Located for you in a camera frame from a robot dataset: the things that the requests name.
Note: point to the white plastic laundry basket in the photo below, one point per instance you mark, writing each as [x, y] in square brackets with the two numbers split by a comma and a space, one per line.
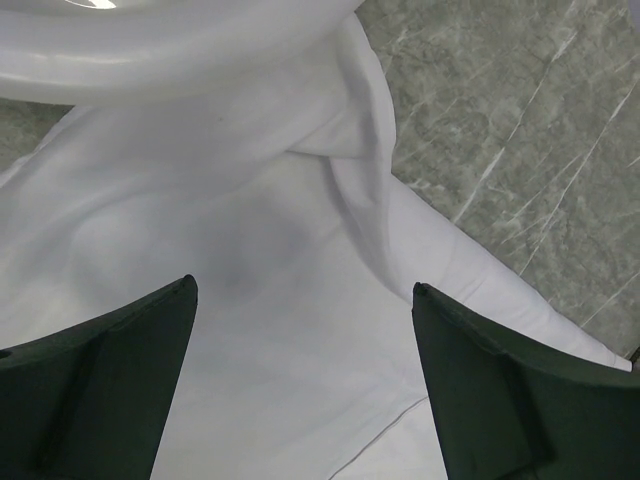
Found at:
[111, 52]

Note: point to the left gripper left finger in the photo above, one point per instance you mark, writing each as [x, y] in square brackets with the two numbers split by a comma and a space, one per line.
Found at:
[91, 401]

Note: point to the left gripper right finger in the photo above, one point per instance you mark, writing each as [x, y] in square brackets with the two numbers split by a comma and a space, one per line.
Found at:
[506, 406]

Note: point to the white long sleeve shirt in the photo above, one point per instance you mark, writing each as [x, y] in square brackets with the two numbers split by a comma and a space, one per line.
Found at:
[275, 191]

